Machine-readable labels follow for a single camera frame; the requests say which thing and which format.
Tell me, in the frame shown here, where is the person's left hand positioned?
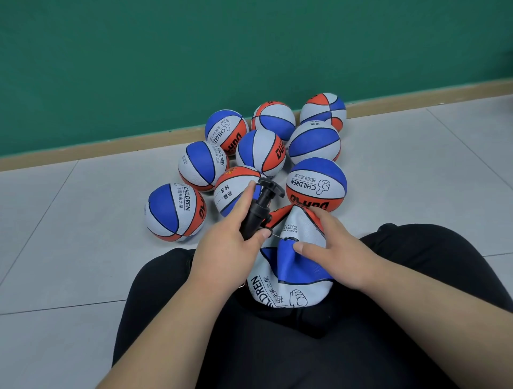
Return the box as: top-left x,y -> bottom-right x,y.
187,180 -> 273,296

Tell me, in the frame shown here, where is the person's right forearm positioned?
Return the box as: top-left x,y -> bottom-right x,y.
361,256 -> 513,389

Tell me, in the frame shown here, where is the person's right hand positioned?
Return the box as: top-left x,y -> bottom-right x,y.
293,206 -> 386,293

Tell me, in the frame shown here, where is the group of inflated basketballs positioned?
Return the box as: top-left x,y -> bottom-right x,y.
143,92 -> 348,243

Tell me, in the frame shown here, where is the person's left forearm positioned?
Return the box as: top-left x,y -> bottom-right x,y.
96,274 -> 243,389

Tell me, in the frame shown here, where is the wooden skirting board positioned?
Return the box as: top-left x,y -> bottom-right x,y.
0,79 -> 513,172

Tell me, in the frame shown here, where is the deflated tricolour basketball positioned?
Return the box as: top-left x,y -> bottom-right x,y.
245,204 -> 335,310

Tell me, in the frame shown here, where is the black hand air pump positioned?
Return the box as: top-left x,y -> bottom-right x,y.
239,177 -> 299,242

